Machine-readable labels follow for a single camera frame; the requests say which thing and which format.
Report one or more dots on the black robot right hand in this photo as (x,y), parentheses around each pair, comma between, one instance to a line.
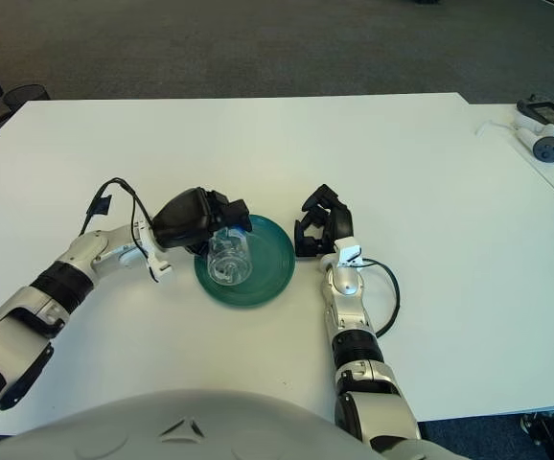
(341,223)

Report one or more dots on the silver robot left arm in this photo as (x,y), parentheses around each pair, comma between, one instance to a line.
(66,282)

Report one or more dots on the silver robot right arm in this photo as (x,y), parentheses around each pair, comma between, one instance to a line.
(349,282)

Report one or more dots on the black table leg caster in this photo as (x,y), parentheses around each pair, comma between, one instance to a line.
(545,431)

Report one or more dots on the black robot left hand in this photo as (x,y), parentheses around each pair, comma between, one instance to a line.
(181,220)

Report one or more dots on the grey robot torso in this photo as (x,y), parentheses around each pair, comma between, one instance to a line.
(210,421)

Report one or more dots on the green round plate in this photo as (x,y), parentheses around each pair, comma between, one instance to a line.
(270,268)

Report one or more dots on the white grey VR controller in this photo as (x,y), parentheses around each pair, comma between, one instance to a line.
(547,149)

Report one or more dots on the clear plastic cup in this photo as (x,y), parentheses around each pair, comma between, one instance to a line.
(226,263)

